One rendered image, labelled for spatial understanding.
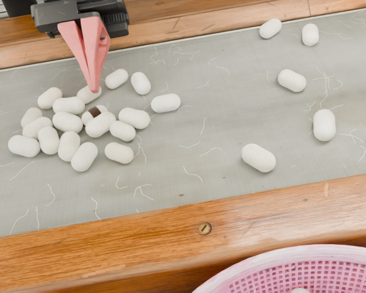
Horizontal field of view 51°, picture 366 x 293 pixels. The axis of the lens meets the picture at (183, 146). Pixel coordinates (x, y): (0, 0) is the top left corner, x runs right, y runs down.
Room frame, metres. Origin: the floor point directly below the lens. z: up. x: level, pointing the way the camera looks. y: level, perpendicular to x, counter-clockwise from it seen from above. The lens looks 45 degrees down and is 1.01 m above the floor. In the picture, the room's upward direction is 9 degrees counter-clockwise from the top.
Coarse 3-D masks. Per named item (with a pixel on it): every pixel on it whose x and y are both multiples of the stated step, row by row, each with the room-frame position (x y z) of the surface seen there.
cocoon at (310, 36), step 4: (308, 24) 0.44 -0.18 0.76; (312, 24) 0.44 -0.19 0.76; (304, 28) 0.44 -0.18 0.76; (308, 28) 0.43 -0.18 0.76; (312, 28) 0.43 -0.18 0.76; (316, 28) 0.43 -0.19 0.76; (304, 32) 0.43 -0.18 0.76; (308, 32) 0.43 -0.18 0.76; (312, 32) 0.42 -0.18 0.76; (316, 32) 0.42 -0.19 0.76; (304, 36) 0.42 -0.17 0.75; (308, 36) 0.42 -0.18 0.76; (312, 36) 0.42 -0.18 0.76; (316, 36) 0.42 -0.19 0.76; (304, 40) 0.42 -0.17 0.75; (308, 40) 0.42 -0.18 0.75; (312, 40) 0.42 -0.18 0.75; (316, 40) 0.42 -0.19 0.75; (308, 44) 0.42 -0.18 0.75; (312, 44) 0.42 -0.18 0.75
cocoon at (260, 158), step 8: (248, 144) 0.25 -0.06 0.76; (248, 152) 0.24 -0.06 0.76; (256, 152) 0.24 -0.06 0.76; (264, 152) 0.24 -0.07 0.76; (248, 160) 0.24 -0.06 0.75; (256, 160) 0.23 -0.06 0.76; (264, 160) 0.23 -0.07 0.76; (272, 160) 0.23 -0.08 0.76; (256, 168) 0.23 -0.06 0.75; (264, 168) 0.22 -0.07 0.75; (272, 168) 0.22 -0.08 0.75
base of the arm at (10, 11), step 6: (6, 0) 0.75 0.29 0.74; (12, 0) 0.75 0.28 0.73; (18, 0) 0.75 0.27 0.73; (24, 0) 0.76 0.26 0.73; (30, 0) 0.76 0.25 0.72; (36, 0) 0.78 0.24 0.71; (6, 6) 0.76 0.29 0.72; (12, 6) 0.75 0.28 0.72; (18, 6) 0.75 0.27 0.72; (24, 6) 0.75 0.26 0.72; (30, 6) 0.76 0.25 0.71; (12, 12) 0.75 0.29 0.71; (18, 12) 0.75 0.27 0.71; (24, 12) 0.75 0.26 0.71; (30, 12) 0.76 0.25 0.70; (0, 18) 0.81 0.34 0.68; (6, 18) 0.80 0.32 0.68
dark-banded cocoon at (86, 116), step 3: (99, 105) 0.35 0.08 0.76; (102, 105) 0.35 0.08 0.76; (99, 108) 0.34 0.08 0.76; (102, 108) 0.34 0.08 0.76; (105, 108) 0.34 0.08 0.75; (87, 111) 0.34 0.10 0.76; (102, 111) 0.34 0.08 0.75; (105, 111) 0.34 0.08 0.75; (84, 114) 0.34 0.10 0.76; (87, 114) 0.33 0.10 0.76; (90, 114) 0.33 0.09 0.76; (84, 117) 0.33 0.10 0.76; (87, 117) 0.33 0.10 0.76; (90, 117) 0.33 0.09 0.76; (84, 120) 0.33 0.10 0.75; (87, 120) 0.33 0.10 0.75; (84, 123) 0.33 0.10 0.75
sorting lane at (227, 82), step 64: (64, 64) 0.48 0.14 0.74; (128, 64) 0.45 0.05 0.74; (192, 64) 0.43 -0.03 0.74; (256, 64) 0.40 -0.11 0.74; (320, 64) 0.38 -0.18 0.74; (0, 128) 0.36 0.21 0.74; (192, 128) 0.30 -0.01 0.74; (256, 128) 0.29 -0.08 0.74; (0, 192) 0.26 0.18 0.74; (64, 192) 0.24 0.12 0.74; (128, 192) 0.23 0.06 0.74; (192, 192) 0.22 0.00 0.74
